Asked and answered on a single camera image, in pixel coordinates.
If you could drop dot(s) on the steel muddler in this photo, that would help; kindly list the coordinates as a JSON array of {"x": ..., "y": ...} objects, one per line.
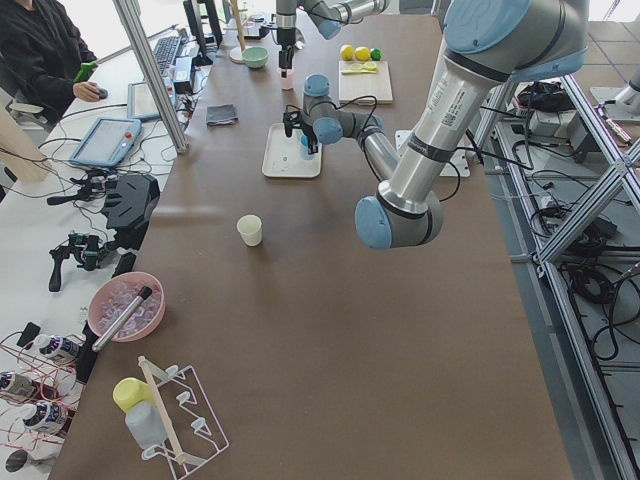
[{"x": 143, "y": 294}]

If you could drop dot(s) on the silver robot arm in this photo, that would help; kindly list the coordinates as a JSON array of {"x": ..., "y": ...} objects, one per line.
[
  {"x": 485, "y": 44},
  {"x": 330, "y": 12}
]

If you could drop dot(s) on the green bowl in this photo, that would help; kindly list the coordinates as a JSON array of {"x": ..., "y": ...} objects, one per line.
[{"x": 255, "y": 57}]

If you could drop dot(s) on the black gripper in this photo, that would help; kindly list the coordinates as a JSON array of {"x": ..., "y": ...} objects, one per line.
[
  {"x": 285, "y": 39},
  {"x": 303, "y": 123}
]

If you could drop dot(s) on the white wire cup rack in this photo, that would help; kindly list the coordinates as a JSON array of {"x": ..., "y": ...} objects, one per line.
[{"x": 195, "y": 435}]

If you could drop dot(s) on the bamboo cutting board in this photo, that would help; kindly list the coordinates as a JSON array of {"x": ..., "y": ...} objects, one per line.
[{"x": 369, "y": 86}]

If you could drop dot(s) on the grey folded cloth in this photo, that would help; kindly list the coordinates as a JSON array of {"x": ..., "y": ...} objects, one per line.
[{"x": 219, "y": 115}]

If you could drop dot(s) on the grey cup on rack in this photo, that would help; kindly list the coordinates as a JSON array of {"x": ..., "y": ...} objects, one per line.
[{"x": 145, "y": 425}]

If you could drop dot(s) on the beige rabbit tray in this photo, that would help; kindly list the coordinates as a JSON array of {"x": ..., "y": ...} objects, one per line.
[{"x": 282, "y": 156}]

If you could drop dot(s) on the yellow lemon left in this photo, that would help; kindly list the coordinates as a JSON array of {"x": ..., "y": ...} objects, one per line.
[{"x": 362, "y": 53}]

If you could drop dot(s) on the pink plastic cup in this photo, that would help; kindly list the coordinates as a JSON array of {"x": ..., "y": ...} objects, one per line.
[{"x": 286, "y": 79}]

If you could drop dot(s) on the cream plastic cup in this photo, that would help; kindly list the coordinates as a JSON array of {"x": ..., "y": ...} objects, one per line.
[{"x": 249, "y": 228}]

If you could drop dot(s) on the wooden cup tree stand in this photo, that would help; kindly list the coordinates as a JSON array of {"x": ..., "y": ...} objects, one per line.
[{"x": 235, "y": 52}]

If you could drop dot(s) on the yellow cup on rack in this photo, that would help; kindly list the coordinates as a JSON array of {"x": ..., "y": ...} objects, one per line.
[{"x": 130, "y": 391}]

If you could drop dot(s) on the pink bowl with ice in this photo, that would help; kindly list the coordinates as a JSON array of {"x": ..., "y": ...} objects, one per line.
[{"x": 114, "y": 297}]

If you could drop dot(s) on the yellow plastic knife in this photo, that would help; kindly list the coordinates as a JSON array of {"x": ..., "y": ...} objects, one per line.
[{"x": 357, "y": 72}]

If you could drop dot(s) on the blue plastic cup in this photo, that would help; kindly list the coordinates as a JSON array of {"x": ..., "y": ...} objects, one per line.
[{"x": 306, "y": 153}]

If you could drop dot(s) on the seated person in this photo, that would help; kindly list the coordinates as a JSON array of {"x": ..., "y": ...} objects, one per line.
[{"x": 44, "y": 50}]

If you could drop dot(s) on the green lime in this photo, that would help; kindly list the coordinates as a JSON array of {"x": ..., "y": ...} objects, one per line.
[{"x": 375, "y": 54}]

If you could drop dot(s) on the teach pendant tablet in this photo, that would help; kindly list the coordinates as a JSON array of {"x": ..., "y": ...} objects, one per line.
[{"x": 107, "y": 143}]

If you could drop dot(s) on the bottle with label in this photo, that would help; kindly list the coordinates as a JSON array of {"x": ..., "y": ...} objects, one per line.
[{"x": 59, "y": 349}]

